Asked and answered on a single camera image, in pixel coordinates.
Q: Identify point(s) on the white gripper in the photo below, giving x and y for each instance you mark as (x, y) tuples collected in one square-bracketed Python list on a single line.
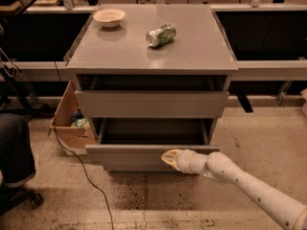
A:
[(183, 161)]

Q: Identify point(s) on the open cardboard box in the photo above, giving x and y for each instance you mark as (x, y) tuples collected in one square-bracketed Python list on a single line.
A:
[(73, 137)]

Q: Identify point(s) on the green crushed soda can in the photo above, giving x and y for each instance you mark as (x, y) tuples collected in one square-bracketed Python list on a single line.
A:
[(161, 35)]

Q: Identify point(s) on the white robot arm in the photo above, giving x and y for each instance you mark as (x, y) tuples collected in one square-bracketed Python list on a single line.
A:
[(286, 211)]

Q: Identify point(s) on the person's leg in jeans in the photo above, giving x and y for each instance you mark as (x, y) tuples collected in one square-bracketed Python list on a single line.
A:
[(17, 163)]

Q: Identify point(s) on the white ceramic bowl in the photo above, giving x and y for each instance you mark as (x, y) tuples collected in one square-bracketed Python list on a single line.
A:
[(109, 18)]

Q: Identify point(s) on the black tripod stand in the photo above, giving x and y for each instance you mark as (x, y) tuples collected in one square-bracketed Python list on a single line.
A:
[(22, 89)]

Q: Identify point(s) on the black office chair base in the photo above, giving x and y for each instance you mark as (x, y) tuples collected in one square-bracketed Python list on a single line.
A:
[(11, 197)]

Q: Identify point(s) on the grey drawer cabinet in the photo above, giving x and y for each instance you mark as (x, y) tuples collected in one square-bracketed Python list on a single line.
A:
[(198, 59)]

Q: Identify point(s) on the green snack bag in box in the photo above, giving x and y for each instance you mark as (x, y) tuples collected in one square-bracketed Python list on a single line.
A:
[(78, 120)]

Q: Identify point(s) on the grey drawer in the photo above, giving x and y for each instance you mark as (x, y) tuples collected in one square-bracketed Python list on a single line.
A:
[(151, 104), (128, 145)]

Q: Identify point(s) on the grey top drawer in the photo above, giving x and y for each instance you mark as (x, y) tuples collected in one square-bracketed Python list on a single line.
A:
[(151, 104)]

